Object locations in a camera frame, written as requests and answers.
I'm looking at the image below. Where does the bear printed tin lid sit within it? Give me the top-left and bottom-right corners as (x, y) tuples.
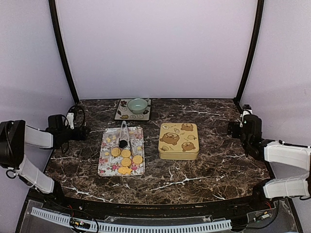
(158, 123), (199, 154)

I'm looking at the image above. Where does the gold cookie tin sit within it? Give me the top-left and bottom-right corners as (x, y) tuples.
(158, 150), (199, 160)

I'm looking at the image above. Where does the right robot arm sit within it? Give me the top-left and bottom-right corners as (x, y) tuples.
(227, 114), (311, 211)

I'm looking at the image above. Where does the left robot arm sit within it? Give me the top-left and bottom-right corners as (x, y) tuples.
(0, 114), (89, 212)

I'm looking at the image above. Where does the black sandwich cookie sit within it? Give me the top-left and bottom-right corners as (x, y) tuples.
(119, 140), (128, 149)

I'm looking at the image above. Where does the floral cookie tray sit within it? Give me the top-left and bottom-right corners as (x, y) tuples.
(98, 127), (146, 177)

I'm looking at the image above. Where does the square floral plate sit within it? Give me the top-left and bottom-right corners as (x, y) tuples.
(114, 99), (152, 121)

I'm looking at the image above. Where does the green ceramic bowl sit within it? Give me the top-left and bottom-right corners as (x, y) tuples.
(127, 98), (148, 115)

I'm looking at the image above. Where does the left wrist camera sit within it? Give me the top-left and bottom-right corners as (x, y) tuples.
(67, 109), (76, 129)

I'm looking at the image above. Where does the white slotted cable duct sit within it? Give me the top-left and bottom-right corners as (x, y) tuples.
(31, 207), (232, 233)

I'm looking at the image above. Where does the right black frame post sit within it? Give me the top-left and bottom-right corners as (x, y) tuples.
(233, 0), (265, 104)

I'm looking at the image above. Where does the black frame post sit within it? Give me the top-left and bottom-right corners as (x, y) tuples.
(233, 0), (265, 104)
(48, 0), (80, 104)

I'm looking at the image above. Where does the left black frame post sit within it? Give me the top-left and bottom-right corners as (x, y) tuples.
(48, 0), (80, 104)

